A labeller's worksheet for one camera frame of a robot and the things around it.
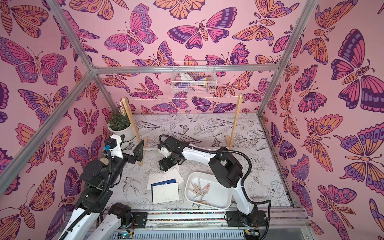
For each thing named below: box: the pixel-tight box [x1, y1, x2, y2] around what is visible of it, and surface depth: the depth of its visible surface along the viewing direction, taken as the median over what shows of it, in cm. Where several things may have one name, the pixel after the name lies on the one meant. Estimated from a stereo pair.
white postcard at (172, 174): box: [159, 167, 185, 183], surface depth 89 cm
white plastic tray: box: [184, 171, 233, 210], surface depth 83 cm
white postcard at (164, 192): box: [152, 182, 179, 204], surface depth 84 cm
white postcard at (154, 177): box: [146, 173, 167, 190], surface depth 90 cm
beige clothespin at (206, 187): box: [200, 183, 211, 194], surface depth 85 cm
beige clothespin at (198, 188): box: [193, 179, 202, 193], surface depth 85 cm
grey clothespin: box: [193, 191, 207, 201], surface depth 83 cm
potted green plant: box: [107, 110, 137, 143], surface depth 97 cm
